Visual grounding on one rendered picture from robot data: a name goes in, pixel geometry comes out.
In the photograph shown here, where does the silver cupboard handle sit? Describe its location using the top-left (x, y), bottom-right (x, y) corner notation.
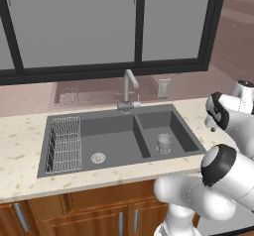
top-left (117, 211), bottom-right (124, 236)
top-left (133, 208), bottom-right (140, 235)
top-left (13, 202), bottom-right (30, 233)

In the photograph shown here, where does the round metal sink drain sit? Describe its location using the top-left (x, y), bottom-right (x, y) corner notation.
top-left (90, 152), bottom-right (107, 165)

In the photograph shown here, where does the dark grey double sink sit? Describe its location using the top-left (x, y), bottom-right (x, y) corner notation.
top-left (37, 103), bottom-right (207, 179)

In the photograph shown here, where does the brown wooden cupboard door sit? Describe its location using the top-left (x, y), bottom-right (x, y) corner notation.
top-left (37, 205), bottom-right (129, 236)
top-left (127, 200), bottom-right (171, 236)
top-left (0, 200), bottom-right (38, 236)

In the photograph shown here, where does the grey dishwasher front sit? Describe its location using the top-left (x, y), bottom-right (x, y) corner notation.
top-left (197, 209), bottom-right (254, 236)

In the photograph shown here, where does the clear drinking glass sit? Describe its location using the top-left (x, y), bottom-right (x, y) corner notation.
top-left (156, 133), bottom-right (174, 156)

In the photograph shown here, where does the grey metal tap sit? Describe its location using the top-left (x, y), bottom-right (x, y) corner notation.
top-left (116, 68), bottom-right (142, 114)

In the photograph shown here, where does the black-framed frosted glass cupboard door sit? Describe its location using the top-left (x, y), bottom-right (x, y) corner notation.
top-left (0, 15), bottom-right (21, 86)
top-left (0, 0), bottom-right (144, 78)
top-left (140, 0), bottom-right (229, 73)

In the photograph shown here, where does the brown wooden false drawer front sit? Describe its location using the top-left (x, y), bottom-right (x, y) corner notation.
top-left (67, 179), bottom-right (157, 212)

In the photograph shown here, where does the white wall socket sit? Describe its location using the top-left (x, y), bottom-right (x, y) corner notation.
top-left (157, 77), bottom-right (173, 99)

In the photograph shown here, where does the wire dish rack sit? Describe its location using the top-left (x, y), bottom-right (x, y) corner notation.
top-left (45, 115), bottom-right (83, 175)

